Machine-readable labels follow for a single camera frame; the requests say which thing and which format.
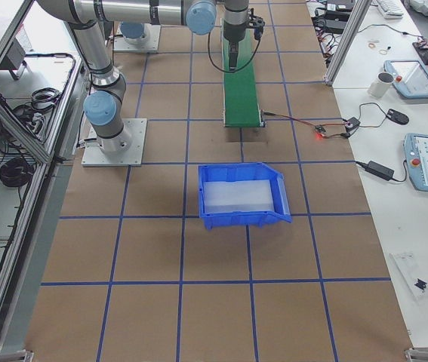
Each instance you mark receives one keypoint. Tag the clear plastic bag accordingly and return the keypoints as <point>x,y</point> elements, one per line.
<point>411,273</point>

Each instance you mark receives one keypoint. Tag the blue plastic bin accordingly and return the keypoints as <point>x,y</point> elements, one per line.
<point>241,172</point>

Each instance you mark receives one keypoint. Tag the white mug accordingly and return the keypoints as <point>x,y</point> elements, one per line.
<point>381,84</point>

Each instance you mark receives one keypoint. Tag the green conveyor belt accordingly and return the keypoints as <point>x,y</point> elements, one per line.
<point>240,102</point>

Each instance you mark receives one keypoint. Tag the black power adapter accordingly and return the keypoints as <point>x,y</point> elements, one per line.
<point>379,170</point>

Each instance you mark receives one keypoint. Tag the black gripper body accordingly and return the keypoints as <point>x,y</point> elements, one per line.
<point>232,33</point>

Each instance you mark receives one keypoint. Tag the black computer mouse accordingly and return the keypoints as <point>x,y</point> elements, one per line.
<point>397,117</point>

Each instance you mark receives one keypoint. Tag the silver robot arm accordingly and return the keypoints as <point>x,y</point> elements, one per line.
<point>134,30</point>
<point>83,18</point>

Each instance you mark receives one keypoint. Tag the small sensor circuit board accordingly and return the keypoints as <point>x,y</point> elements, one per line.
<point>320,129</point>

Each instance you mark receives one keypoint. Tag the white foam pad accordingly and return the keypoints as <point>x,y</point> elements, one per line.
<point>227,197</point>

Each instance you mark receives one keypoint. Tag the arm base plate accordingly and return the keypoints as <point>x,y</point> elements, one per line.
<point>144,45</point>
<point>123,150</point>

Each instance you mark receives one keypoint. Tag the black controller module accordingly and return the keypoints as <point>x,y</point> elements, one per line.
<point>351,124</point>

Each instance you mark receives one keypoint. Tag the white keyboard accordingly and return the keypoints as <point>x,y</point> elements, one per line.
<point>389,9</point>

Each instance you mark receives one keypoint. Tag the far teach pendant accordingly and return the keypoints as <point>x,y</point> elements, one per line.
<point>410,78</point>

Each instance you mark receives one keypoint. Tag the aluminium frame post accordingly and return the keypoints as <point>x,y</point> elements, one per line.
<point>352,27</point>

